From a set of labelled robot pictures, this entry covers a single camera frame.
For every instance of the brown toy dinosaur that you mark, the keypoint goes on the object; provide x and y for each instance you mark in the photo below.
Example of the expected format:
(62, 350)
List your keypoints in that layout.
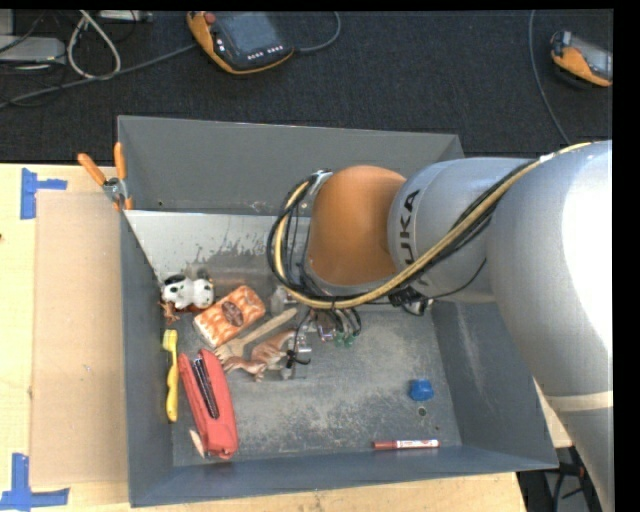
(265, 352)

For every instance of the black cylinder on white bracket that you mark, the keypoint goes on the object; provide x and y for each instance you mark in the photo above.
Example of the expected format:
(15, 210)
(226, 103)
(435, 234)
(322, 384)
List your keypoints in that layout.
(406, 301)

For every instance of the small brown toy animal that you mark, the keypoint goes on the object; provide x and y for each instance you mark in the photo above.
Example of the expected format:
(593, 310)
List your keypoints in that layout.
(169, 311)

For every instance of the grey metal bin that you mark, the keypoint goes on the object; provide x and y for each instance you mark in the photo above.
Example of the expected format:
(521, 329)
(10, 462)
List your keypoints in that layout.
(350, 400)

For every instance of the pale wooden brush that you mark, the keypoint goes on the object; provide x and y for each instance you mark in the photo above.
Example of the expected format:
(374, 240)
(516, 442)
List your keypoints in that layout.
(260, 330)

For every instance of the small pale wooden stick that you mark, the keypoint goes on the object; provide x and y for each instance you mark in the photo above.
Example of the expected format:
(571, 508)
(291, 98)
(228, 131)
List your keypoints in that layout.
(197, 442)

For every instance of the red stapler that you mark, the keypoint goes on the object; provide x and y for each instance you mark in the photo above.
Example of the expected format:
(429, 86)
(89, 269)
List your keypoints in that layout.
(212, 410)

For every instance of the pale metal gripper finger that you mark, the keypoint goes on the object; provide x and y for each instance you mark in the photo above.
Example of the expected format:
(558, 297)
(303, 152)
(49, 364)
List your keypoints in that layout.
(299, 350)
(278, 300)

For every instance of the brown cardboard board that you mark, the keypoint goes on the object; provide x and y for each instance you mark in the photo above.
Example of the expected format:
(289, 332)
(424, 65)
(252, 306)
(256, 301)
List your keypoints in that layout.
(75, 340)

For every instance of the white and black toy dog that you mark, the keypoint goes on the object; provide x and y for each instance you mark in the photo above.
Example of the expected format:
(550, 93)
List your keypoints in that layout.
(190, 291)

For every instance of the red-brown marker pen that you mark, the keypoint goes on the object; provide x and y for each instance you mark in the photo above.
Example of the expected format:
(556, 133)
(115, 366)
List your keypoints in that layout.
(405, 443)

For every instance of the orange and white packet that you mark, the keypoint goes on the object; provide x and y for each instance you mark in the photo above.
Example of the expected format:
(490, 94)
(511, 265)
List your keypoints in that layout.
(230, 315)

